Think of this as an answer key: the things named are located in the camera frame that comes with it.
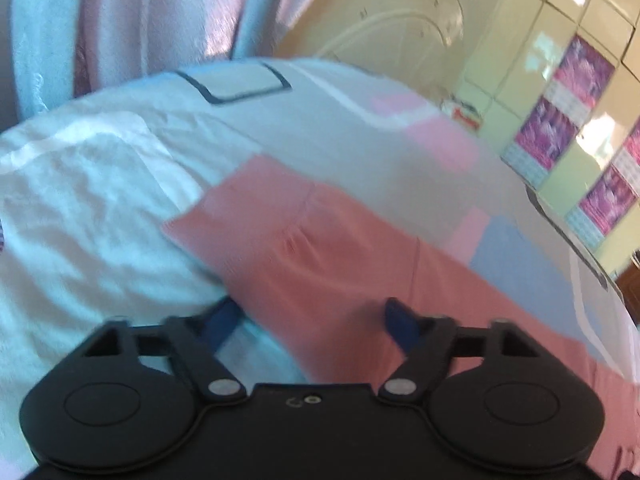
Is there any pink and blue striped curtain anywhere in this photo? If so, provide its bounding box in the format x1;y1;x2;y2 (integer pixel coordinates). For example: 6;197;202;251
0;0;361;128

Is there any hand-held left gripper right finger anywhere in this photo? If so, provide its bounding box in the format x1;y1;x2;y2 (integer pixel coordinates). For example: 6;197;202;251
377;297;544;406

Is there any pink knit garment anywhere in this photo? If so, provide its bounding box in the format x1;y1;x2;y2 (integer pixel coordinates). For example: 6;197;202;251
162;155;640;480

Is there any cream wardrobe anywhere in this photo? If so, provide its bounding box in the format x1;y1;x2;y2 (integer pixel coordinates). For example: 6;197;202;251
452;0;640;277

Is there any red and white box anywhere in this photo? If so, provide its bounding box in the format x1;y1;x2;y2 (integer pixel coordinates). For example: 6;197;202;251
442;97;484;134

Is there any white crumpled cloth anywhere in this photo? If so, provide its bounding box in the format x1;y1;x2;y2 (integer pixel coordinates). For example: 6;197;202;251
0;110;311;480

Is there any cream rounded headboard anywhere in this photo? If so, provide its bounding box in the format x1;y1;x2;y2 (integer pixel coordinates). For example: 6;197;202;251
272;0;467;107

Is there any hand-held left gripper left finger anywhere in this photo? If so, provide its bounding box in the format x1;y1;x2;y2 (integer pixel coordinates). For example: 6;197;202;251
80;297;249;404

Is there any grey patterned bedsheet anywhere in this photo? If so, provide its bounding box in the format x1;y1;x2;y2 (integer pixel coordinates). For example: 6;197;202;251
65;57;640;396

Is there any purple wall poster with calendar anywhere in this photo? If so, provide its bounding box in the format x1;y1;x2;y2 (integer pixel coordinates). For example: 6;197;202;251
566;164;640;251
544;35;616;111
501;97;580;187

